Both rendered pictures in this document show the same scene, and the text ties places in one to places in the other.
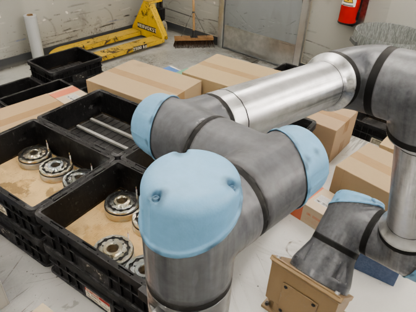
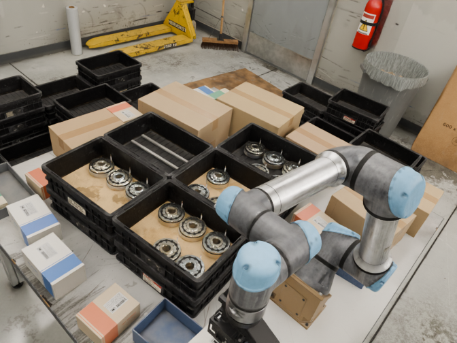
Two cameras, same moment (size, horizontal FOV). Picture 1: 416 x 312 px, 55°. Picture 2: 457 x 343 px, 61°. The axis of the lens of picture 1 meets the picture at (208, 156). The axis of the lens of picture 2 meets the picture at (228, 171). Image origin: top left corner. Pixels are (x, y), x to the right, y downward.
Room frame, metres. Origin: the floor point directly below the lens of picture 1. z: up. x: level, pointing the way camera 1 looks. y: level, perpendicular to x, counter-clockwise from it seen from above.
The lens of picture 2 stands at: (-0.17, 0.11, 1.96)
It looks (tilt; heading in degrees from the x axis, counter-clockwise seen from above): 40 degrees down; 357
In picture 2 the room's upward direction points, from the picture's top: 10 degrees clockwise
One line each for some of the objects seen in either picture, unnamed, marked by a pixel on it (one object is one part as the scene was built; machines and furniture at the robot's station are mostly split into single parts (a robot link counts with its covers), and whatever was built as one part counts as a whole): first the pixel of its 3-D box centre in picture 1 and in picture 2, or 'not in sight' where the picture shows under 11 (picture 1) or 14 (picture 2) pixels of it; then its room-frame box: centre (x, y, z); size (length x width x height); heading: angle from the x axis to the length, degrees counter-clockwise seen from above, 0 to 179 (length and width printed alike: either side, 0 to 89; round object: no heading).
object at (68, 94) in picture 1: (71, 103); (124, 117); (1.54, 0.60, 0.81); 0.16 x 0.12 x 0.07; 49
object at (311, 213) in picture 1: (316, 206); (313, 224); (1.03, -0.37, 0.74); 0.16 x 0.12 x 0.07; 46
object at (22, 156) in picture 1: (34, 153); (101, 165); (1.09, 0.58, 0.86); 0.10 x 0.10 x 0.01
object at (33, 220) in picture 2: not in sight; (35, 222); (0.82, 0.76, 0.75); 0.20 x 0.12 x 0.09; 46
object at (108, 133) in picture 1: (109, 133); (158, 152); (1.22, 0.36, 0.87); 0.40 x 0.30 x 0.11; 57
